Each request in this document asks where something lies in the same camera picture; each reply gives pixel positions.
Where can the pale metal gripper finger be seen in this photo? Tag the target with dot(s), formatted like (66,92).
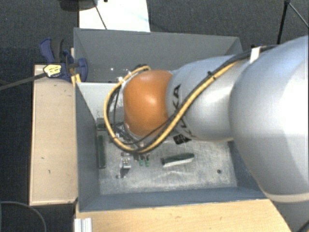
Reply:
(121,170)
(127,163)

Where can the dark green flat block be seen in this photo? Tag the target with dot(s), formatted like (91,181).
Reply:
(100,124)
(177,159)
(101,153)

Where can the grey metal bin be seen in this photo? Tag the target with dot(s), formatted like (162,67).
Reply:
(193,180)

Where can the pale wood board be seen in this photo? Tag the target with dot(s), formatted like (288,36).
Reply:
(53,139)

